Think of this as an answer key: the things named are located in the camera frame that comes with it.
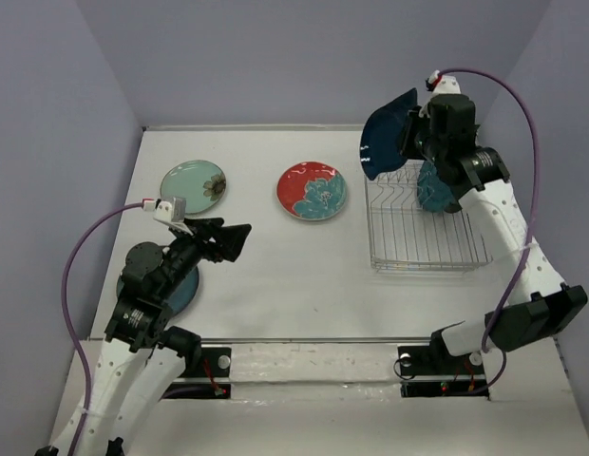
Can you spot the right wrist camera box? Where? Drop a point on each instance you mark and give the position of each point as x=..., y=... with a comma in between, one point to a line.
x=439, y=84

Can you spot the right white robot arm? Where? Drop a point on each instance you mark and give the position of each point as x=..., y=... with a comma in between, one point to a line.
x=537, y=301

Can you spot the blue speckled round plate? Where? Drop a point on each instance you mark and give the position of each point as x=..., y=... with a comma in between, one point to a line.
x=177, y=299

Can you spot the teal scalloped plate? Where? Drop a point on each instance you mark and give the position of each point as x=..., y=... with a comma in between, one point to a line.
x=433, y=195

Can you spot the red and teal plate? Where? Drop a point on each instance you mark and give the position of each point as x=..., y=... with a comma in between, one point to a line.
x=312, y=191

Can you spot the dark blue teardrop plate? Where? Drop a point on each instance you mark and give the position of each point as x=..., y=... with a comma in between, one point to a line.
x=379, y=151

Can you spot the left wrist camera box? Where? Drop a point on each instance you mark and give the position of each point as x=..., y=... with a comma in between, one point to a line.
x=170, y=211

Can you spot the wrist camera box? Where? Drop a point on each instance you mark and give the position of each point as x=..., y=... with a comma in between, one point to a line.
x=170, y=211
x=439, y=84

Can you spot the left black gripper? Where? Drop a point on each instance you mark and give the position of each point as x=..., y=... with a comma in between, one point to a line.
x=231, y=238

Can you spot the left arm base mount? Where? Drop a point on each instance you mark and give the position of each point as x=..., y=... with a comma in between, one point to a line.
x=208, y=380

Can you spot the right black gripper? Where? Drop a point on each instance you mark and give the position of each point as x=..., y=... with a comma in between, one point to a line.
x=414, y=121

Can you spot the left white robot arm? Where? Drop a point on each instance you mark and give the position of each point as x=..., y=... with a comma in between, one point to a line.
x=142, y=354

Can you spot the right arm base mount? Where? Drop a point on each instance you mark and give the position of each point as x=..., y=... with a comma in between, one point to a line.
x=430, y=371

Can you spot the metal wire dish rack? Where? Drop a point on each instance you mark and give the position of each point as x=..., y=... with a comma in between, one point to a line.
x=404, y=238

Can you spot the light green flower plate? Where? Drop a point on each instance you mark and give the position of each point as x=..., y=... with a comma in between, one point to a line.
x=200, y=183

